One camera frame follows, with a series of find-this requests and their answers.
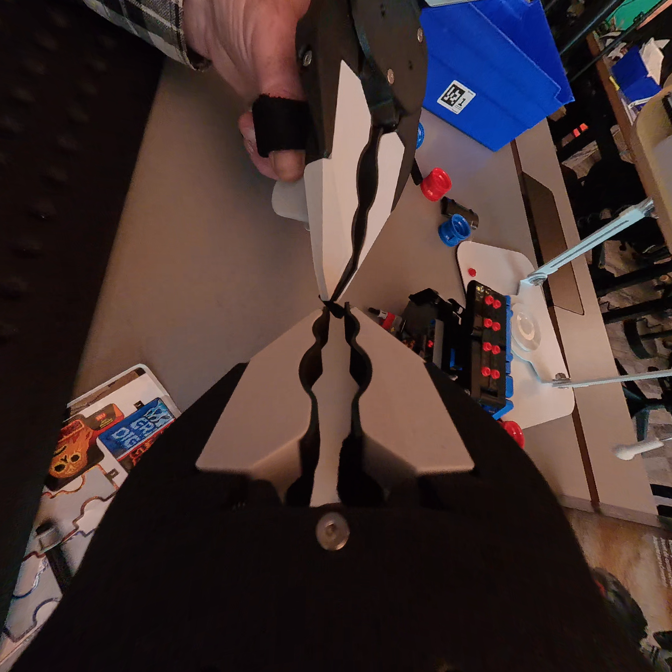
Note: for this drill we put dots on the red toy wheel rim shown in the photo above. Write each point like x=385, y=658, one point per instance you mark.
x=435, y=183
x=513, y=433

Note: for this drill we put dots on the blue storage bin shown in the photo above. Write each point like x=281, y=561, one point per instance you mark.
x=488, y=52

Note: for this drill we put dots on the white book stand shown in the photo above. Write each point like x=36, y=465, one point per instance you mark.
x=498, y=262

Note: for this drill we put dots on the small black brick pin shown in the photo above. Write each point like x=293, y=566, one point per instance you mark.
x=336, y=306

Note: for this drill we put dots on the person's left hand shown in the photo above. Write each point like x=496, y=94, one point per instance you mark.
x=241, y=42

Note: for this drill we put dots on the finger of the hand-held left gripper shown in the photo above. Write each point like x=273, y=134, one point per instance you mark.
x=388, y=173
x=328, y=220

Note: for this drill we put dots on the small blue bin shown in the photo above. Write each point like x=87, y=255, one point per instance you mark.
x=635, y=73

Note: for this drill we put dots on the black connector piece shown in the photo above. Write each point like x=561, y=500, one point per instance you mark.
x=459, y=209

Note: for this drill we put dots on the black perforated chair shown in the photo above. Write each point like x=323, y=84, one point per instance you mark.
x=52, y=210

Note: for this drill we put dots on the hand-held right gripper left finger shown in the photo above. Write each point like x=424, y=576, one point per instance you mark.
x=252, y=409

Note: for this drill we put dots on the person's left forearm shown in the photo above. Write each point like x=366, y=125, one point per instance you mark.
x=147, y=26

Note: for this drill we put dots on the brick-built toy truck model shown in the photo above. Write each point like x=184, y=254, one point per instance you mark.
x=483, y=341

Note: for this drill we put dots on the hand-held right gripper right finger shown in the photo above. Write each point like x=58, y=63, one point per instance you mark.
x=414, y=414

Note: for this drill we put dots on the sticker sheet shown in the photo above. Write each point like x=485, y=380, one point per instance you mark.
x=78, y=472

